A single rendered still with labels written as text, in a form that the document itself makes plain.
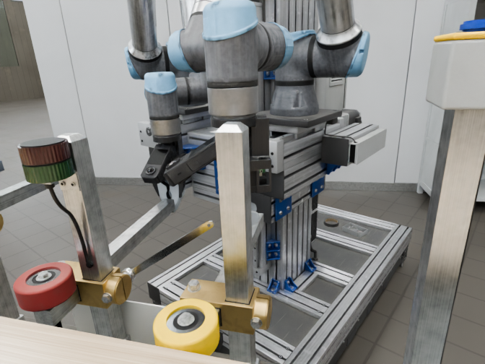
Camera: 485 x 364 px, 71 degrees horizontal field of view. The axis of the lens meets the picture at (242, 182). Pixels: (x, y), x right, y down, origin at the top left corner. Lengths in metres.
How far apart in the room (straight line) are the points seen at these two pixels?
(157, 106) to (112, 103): 2.74
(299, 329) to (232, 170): 1.09
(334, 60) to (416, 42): 2.27
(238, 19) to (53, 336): 0.45
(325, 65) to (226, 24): 0.55
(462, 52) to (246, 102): 0.26
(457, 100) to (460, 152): 0.06
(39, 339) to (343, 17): 0.86
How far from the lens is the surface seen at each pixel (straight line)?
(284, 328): 1.45
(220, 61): 0.48
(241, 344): 0.59
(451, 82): 0.39
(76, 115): 3.83
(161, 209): 0.87
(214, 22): 0.49
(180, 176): 0.52
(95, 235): 0.59
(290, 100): 1.03
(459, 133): 0.42
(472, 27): 0.41
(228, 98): 0.48
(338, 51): 0.96
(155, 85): 0.85
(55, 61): 3.86
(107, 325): 0.68
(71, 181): 0.56
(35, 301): 0.59
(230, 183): 0.44
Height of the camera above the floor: 1.21
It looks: 20 degrees down
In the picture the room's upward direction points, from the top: 2 degrees counter-clockwise
